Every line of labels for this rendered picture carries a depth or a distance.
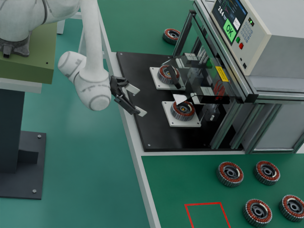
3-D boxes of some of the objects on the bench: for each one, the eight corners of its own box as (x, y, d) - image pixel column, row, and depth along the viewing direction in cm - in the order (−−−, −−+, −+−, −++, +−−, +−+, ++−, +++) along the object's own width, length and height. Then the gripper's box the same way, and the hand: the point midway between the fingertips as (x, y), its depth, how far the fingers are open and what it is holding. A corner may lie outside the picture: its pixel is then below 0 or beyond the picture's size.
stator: (218, 186, 181) (221, 181, 178) (213, 164, 188) (216, 159, 186) (243, 188, 183) (247, 183, 181) (237, 167, 191) (240, 162, 189)
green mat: (111, 51, 225) (111, 51, 225) (93, -12, 265) (93, -12, 265) (265, 63, 259) (265, 63, 259) (229, 5, 299) (229, 4, 299)
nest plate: (156, 89, 211) (157, 87, 210) (149, 68, 220) (149, 67, 219) (185, 90, 216) (186, 88, 215) (176, 70, 226) (177, 68, 225)
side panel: (245, 154, 199) (278, 103, 177) (242, 149, 201) (275, 98, 179) (295, 153, 209) (332, 105, 188) (292, 148, 211) (329, 100, 190)
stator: (173, 121, 196) (176, 116, 193) (167, 104, 203) (169, 98, 201) (196, 122, 200) (199, 116, 197) (188, 104, 207) (191, 99, 205)
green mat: (182, 305, 141) (182, 305, 141) (140, 156, 181) (140, 155, 181) (397, 273, 175) (397, 272, 175) (322, 153, 215) (322, 153, 215)
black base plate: (144, 152, 183) (145, 148, 181) (116, 54, 225) (116, 50, 223) (241, 150, 200) (243, 147, 198) (198, 60, 242) (199, 57, 240)
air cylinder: (206, 121, 204) (210, 112, 201) (201, 109, 209) (205, 101, 205) (216, 121, 206) (220, 113, 202) (211, 110, 211) (215, 101, 207)
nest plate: (170, 126, 195) (170, 125, 194) (161, 102, 205) (162, 101, 204) (200, 127, 200) (201, 125, 199) (190, 103, 210) (191, 102, 209)
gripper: (93, 68, 186) (129, 88, 200) (103, 110, 170) (141, 129, 184) (105, 56, 183) (140, 78, 197) (116, 98, 167) (154, 119, 181)
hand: (139, 102), depth 190 cm, fingers open, 13 cm apart
